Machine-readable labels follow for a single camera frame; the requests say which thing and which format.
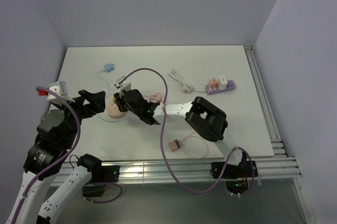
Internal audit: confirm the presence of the aluminium front rail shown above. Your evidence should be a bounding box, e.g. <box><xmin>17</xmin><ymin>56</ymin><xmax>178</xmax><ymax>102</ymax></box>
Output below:
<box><xmin>25</xmin><ymin>155</ymin><xmax>301</xmax><ymax>188</ymax></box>

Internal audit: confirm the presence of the blue charger plug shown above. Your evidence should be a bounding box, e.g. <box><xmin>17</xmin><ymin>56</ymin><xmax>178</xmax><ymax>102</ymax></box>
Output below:
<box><xmin>103</xmin><ymin>63</ymin><xmax>115</xmax><ymax>73</ymax></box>

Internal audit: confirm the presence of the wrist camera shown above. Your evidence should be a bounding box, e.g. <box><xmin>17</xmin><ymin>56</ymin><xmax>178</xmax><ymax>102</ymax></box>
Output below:
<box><xmin>36</xmin><ymin>81</ymin><xmax>75</xmax><ymax>105</ymax></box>
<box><xmin>114</xmin><ymin>76</ymin><xmax>131</xmax><ymax>97</ymax></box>

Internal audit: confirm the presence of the purple power strip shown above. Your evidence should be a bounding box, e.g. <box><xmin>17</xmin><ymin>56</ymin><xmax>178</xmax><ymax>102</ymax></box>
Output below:
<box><xmin>205</xmin><ymin>80</ymin><xmax>236</xmax><ymax>95</ymax></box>

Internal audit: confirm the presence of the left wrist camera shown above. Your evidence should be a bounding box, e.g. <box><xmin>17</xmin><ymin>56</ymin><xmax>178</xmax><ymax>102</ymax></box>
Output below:
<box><xmin>36</xmin><ymin>81</ymin><xmax>75</xmax><ymax>105</ymax></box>

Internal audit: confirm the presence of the aluminium right rail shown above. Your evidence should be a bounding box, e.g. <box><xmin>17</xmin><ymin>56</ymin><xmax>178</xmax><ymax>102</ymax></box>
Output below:
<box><xmin>244</xmin><ymin>46</ymin><xmax>288</xmax><ymax>158</ymax></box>

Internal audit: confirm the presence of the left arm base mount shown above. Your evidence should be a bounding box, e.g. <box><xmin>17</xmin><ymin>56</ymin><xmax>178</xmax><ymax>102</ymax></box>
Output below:
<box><xmin>81</xmin><ymin>165</ymin><xmax>123</xmax><ymax>204</ymax></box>

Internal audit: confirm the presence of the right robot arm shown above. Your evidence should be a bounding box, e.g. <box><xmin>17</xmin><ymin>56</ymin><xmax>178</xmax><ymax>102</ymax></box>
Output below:
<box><xmin>113</xmin><ymin>89</ymin><xmax>247</xmax><ymax>177</ymax></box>

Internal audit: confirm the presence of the pink thin cable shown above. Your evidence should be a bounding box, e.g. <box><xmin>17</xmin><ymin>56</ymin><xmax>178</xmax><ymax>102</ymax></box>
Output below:
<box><xmin>181</xmin><ymin>89</ymin><xmax>211</xmax><ymax>160</ymax></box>

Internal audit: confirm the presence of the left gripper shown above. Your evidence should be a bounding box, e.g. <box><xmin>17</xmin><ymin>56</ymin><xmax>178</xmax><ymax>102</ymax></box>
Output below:
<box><xmin>54</xmin><ymin>89</ymin><xmax>105</xmax><ymax>145</ymax></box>

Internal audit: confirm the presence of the dusty pink charger plug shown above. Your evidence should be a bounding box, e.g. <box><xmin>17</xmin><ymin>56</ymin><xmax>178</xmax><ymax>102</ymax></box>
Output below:
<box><xmin>168</xmin><ymin>140</ymin><xmax>182</xmax><ymax>152</ymax></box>

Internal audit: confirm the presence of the white power strip cord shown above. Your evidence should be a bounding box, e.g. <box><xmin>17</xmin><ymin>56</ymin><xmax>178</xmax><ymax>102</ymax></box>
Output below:
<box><xmin>168</xmin><ymin>68</ymin><xmax>207</xmax><ymax>93</ymax></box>

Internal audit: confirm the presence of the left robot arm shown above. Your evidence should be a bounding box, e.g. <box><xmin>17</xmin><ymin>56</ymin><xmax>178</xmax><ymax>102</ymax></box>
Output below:
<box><xmin>7</xmin><ymin>86</ymin><xmax>105</xmax><ymax>223</ymax></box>

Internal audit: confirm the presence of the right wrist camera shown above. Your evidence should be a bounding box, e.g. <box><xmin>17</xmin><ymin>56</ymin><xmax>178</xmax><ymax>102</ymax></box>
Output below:
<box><xmin>114</xmin><ymin>76</ymin><xmax>131</xmax><ymax>97</ymax></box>

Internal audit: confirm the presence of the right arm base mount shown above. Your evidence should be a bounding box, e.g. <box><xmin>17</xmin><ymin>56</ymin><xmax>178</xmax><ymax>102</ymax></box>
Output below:
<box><xmin>222</xmin><ymin>161</ymin><xmax>259</xmax><ymax>194</ymax></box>

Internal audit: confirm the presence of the aluminium rail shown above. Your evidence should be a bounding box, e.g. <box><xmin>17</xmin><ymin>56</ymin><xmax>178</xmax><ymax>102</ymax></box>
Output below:
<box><xmin>244</xmin><ymin>46</ymin><xmax>288</xmax><ymax>158</ymax></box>
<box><xmin>25</xmin><ymin>155</ymin><xmax>301</xmax><ymax>188</ymax></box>

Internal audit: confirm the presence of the pink round power socket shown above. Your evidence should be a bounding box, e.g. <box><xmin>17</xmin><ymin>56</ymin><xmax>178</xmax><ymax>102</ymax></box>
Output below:
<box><xmin>105</xmin><ymin>100</ymin><xmax>127</xmax><ymax>120</ymax></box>

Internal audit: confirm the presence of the white 80W charger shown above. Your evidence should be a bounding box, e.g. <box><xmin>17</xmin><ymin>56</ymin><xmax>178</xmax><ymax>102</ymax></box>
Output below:
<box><xmin>217</xmin><ymin>75</ymin><xmax>227</xmax><ymax>90</ymax></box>

